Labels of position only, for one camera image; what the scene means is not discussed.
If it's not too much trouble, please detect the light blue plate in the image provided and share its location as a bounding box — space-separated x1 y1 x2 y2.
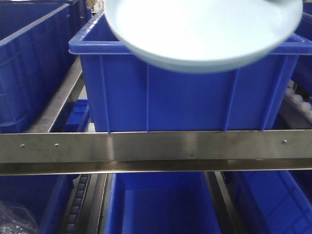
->
104 0 303 73
265 0 292 4

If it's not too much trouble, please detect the upper centre blue bin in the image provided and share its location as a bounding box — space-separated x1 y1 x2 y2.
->
69 11 312 133

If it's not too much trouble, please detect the centre blue plastic bin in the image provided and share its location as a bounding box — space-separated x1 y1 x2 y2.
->
104 172 221 234

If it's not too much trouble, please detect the blue plastic bin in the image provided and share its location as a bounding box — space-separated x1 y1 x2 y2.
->
223 171 312 234
0 175 74 234
104 172 221 234

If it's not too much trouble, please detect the left roller track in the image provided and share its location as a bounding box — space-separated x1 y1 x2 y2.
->
64 174 91 234

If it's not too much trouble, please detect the left blue plastic bin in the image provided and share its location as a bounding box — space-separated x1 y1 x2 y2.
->
0 175 74 234

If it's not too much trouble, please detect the right blue plastic bin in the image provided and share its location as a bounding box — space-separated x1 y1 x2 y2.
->
223 171 312 234

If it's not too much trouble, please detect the upper left blue bin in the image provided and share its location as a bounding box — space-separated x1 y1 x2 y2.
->
0 0 92 133

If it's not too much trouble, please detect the upper white roller track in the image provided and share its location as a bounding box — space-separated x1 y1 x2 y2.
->
285 80 312 120

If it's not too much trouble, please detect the upper right blue bin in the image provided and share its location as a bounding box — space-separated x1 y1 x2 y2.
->
291 0 312 98

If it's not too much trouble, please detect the clear plastic bag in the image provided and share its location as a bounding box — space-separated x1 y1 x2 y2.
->
0 200 38 234

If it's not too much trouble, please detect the upper steel shelf rail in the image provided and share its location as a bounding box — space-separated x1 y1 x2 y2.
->
0 130 312 176

